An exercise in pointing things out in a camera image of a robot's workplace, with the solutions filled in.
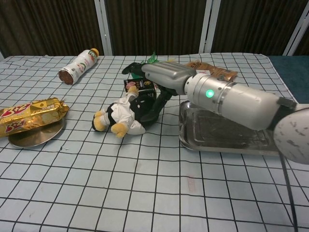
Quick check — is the green feather shuttlecock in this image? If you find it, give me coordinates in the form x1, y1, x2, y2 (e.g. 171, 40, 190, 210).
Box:
147, 51, 159, 64

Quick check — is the black white plush toy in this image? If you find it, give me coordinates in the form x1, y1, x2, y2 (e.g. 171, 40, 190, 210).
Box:
91, 85, 157, 139

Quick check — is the brown food pouch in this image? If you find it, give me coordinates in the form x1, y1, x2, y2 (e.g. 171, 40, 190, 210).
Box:
184, 60, 239, 82

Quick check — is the white black checkered tablecloth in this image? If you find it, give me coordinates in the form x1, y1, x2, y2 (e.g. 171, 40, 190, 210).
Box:
0, 52, 309, 232

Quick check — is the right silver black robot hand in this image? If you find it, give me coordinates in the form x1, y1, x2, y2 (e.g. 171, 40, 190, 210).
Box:
122, 61, 197, 127

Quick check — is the round steel plate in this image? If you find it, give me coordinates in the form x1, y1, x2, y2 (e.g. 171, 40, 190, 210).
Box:
8, 118, 66, 148

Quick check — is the gold foil snack packet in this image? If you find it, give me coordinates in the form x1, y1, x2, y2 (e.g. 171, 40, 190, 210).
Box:
0, 97, 70, 138

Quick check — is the black drink carton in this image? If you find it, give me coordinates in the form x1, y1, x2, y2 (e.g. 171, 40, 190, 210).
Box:
123, 77, 157, 98

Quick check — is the white yellow-capped drink bottle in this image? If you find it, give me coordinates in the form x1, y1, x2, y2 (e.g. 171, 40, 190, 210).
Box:
59, 47, 100, 86

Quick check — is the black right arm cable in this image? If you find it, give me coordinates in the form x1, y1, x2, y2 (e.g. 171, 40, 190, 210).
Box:
279, 154, 295, 232

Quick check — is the rectangular steel tray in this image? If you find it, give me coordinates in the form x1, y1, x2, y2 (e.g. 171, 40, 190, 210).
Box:
179, 101, 285, 157

